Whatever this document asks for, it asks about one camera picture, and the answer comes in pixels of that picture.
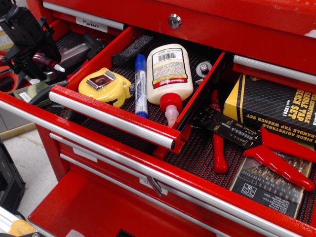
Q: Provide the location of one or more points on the cardboard box in background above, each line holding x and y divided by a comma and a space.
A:
5, 41

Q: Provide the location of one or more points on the black foam block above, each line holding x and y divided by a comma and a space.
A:
132, 50

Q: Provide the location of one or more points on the silver cabinet key lock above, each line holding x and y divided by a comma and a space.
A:
174, 21

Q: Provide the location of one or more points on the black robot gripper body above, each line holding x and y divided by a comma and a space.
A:
21, 26

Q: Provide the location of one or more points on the small red open drawer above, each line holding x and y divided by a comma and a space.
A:
154, 128

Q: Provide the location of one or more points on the red metal tool chest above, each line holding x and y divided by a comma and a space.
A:
276, 32

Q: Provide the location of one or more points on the red handled wire stripper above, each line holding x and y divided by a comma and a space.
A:
259, 144

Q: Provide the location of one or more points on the white wood glue bottle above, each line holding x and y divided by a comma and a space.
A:
169, 79

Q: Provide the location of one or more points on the green clear plastic case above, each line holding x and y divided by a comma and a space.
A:
29, 92

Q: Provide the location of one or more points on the round metal washer bolt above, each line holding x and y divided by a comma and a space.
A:
203, 69

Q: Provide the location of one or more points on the red handled pliers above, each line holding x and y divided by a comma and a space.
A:
220, 165

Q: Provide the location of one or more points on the wide red open drawer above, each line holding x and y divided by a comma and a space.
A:
112, 183

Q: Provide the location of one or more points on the orange handled scissors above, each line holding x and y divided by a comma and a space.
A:
9, 81

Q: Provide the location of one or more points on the black yellow tap wrench box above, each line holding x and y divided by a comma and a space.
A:
281, 109

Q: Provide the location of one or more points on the black equipment box on floor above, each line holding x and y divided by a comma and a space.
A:
12, 186

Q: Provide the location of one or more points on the drill bit set case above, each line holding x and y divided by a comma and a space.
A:
262, 185

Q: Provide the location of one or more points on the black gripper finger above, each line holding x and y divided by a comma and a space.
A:
47, 44
21, 60

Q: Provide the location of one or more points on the dark red glue tube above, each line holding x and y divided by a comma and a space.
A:
50, 63

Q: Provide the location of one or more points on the blue white marker pen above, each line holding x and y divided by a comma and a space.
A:
141, 108

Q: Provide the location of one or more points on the black handled utility tool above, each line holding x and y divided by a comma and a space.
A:
96, 45

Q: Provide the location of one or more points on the yellow tape measure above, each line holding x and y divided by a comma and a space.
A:
107, 86

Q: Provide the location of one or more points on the chrome ratchet wrench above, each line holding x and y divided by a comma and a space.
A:
69, 57

